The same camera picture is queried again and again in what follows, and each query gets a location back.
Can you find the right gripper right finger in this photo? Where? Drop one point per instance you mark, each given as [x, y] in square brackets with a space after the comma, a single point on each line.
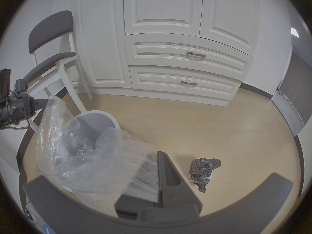
[175, 191]

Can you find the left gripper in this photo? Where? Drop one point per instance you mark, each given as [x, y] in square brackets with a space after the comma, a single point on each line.
[23, 106]

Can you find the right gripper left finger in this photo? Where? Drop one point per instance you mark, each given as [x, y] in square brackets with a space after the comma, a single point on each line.
[136, 203]

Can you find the black plastic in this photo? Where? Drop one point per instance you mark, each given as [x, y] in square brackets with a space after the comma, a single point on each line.
[202, 166]

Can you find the clear plastic bag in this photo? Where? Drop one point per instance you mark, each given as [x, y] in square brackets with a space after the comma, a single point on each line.
[97, 169]

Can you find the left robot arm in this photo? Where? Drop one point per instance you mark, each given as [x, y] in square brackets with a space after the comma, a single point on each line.
[4, 82]

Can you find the white trash bin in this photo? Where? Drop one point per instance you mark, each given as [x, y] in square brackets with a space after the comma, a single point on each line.
[97, 121]

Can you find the white chair grey seat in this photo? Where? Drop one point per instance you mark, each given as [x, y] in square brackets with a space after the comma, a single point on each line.
[48, 25]

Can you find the white wardrobe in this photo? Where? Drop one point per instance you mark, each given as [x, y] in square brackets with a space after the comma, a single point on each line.
[170, 8]

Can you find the bed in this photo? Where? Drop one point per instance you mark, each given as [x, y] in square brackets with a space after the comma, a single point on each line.
[297, 82]

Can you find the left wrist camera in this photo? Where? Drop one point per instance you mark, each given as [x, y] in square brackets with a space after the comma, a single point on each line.
[21, 85]

